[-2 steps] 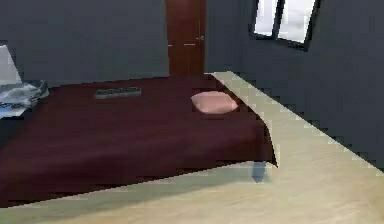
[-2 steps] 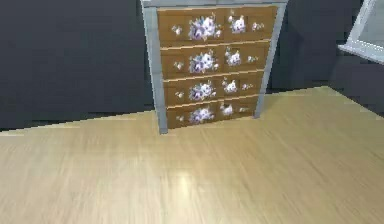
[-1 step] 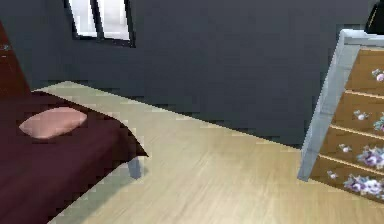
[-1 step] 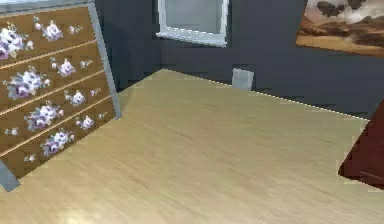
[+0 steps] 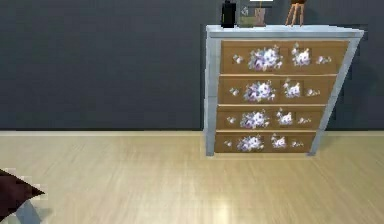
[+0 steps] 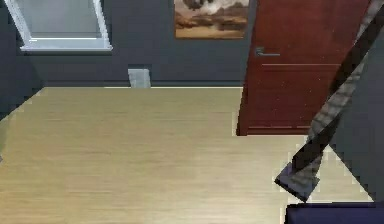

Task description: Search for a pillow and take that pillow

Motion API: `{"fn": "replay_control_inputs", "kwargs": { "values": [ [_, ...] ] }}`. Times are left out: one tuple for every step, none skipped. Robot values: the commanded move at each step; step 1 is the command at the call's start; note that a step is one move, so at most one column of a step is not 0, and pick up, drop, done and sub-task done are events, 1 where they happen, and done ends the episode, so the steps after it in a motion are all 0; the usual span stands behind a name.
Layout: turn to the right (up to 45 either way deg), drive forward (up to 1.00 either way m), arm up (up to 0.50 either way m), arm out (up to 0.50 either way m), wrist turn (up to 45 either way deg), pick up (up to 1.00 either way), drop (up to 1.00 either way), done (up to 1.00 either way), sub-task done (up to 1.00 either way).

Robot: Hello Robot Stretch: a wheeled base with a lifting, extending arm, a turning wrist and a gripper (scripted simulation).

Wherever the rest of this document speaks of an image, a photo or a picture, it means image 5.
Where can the pink lamp base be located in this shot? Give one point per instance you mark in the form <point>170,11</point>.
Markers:
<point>260,15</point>

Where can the dark maroon bed cover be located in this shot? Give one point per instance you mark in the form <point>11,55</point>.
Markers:
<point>13,192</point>

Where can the green framed picture stand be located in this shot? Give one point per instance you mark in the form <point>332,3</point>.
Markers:
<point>246,18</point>

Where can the wooden artist figure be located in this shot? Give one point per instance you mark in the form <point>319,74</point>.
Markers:
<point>295,13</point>

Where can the black bottle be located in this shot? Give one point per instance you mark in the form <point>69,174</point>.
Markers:
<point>228,15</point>

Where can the white floral chest of drawers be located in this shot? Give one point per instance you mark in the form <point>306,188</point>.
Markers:
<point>266,90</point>

